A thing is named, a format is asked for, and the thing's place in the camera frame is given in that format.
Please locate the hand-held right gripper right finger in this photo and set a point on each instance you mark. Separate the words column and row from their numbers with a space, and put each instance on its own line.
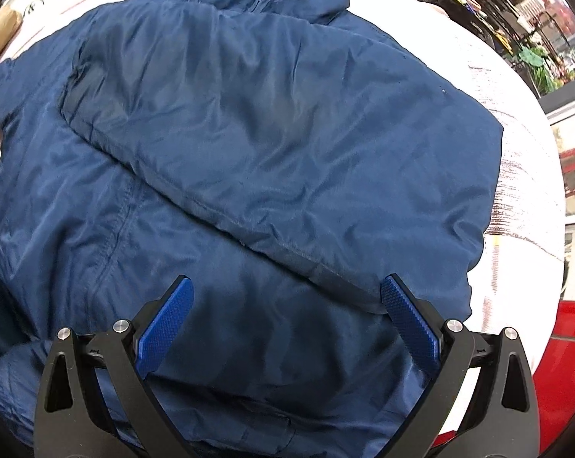
column 411, row 329

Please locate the navy blue jacket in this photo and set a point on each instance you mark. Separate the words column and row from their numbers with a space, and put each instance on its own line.
column 268, row 152

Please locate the green plant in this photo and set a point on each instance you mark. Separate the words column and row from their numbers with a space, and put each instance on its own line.
column 537, row 71

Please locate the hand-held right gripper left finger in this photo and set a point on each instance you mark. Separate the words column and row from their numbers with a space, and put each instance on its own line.
column 165, row 327

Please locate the pink polka dot blanket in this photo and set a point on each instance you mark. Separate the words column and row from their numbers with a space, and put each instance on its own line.
column 397, row 14

